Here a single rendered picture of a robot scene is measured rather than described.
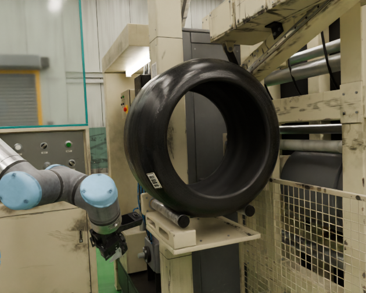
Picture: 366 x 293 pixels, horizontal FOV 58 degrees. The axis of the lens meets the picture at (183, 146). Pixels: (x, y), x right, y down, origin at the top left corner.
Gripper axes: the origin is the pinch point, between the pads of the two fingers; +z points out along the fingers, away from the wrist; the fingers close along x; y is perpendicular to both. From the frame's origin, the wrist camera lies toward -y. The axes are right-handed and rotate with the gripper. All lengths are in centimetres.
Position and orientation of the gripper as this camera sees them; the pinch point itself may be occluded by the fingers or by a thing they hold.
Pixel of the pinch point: (119, 253)
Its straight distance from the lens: 120.3
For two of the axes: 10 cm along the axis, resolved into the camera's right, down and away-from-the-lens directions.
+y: -6.8, 4.9, -5.5
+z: -0.2, 7.4, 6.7
